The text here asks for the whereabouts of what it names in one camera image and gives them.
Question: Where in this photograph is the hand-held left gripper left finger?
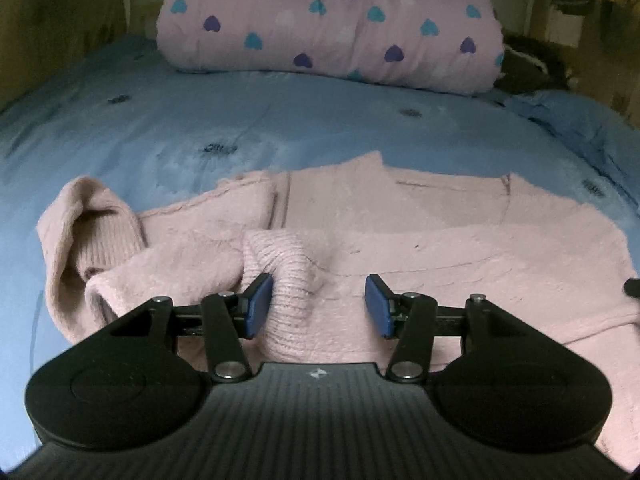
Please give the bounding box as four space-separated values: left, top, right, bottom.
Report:
107 272 275 384

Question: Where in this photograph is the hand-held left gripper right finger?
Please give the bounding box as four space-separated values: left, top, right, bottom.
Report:
364 273 533 384

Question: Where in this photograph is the pink knitted sweater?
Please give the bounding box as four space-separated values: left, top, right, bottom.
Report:
36 151 640 461

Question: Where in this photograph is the blue dandelion print bed sheet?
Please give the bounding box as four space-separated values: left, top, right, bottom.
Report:
0 35 640 466

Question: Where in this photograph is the dark cloth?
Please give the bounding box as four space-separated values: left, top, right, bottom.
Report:
495 35 576 96

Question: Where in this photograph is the pink heart print blanket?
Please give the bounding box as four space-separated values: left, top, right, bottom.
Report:
155 0 506 95

